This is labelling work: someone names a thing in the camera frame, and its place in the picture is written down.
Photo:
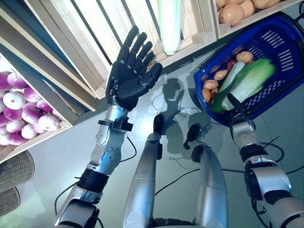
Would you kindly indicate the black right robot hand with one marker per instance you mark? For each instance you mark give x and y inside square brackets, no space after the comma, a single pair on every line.
[238,111]

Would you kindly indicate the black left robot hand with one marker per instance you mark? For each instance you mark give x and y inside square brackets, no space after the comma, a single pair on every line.
[126,78]

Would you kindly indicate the napa cabbage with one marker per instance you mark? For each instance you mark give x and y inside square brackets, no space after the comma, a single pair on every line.
[231,73]
[169,31]
[251,78]

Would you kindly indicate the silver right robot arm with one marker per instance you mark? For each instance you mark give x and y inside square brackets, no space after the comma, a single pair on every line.
[243,130]

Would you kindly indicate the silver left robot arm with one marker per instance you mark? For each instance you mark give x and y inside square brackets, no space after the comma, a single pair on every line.
[110,152]

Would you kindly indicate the blue plastic shopping basket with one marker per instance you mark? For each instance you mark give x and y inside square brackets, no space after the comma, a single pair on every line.
[281,22]

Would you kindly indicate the grey woven basket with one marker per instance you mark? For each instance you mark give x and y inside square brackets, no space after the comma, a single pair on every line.
[14,171]
[8,202]

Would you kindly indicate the orange tangerine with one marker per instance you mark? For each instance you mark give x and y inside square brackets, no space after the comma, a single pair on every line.
[206,95]

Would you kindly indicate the slatted wooden crate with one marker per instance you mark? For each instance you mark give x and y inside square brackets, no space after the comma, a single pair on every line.
[202,38]

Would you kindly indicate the purple white onion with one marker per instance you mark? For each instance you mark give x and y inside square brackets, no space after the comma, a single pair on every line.
[3,80]
[29,131]
[16,79]
[48,121]
[44,105]
[16,139]
[32,115]
[13,114]
[3,140]
[15,126]
[14,99]
[32,93]

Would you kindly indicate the wooden display shelf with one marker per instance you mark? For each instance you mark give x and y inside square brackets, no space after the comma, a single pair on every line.
[23,40]

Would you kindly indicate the black robot pelvis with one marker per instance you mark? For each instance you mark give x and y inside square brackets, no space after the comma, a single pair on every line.
[173,224]

